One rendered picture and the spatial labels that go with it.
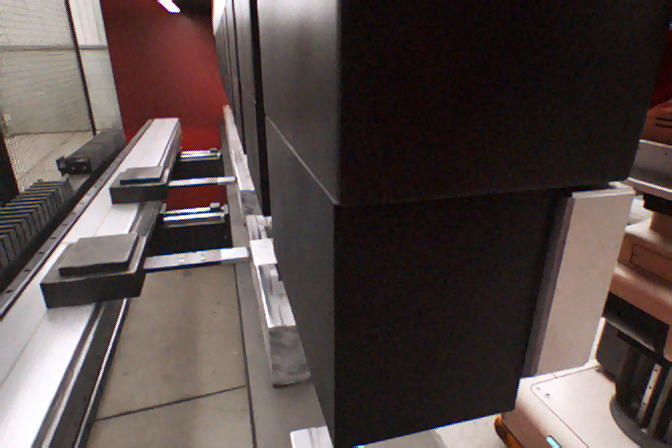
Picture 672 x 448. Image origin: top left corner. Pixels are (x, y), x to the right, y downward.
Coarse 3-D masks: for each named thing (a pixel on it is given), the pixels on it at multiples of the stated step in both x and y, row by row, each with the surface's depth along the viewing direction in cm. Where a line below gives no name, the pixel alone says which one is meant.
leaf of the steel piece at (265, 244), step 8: (264, 240) 69; (256, 248) 66; (264, 248) 66; (272, 248) 66; (256, 256) 63; (264, 256) 63; (272, 256) 63; (256, 264) 61; (264, 264) 61; (272, 264) 62
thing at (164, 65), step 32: (128, 0) 227; (128, 32) 232; (160, 32) 236; (192, 32) 240; (128, 64) 237; (160, 64) 241; (192, 64) 245; (128, 96) 243; (160, 96) 247; (192, 96) 252; (224, 96) 256; (128, 128) 249; (192, 128) 258; (192, 192) 272; (224, 192) 277
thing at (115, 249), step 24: (96, 240) 61; (120, 240) 61; (144, 240) 64; (72, 264) 54; (96, 264) 54; (120, 264) 55; (144, 264) 60; (168, 264) 61; (192, 264) 61; (216, 264) 62; (48, 288) 53; (72, 288) 54; (96, 288) 54; (120, 288) 55
